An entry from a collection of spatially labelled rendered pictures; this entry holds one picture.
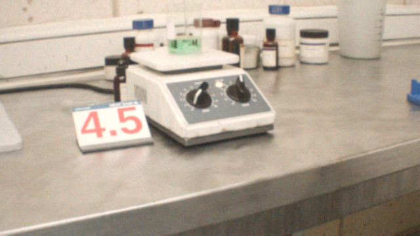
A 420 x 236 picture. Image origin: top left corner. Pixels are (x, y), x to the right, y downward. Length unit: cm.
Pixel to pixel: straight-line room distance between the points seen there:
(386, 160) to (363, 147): 4
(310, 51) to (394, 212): 83
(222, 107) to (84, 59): 50
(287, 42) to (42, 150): 65
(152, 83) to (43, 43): 43
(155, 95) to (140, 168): 14
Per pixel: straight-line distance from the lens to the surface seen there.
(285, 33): 114
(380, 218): 182
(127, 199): 50
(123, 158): 61
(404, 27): 161
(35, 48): 108
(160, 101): 68
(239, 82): 68
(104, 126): 67
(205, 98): 66
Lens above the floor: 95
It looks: 15 degrees down
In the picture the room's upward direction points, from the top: 1 degrees counter-clockwise
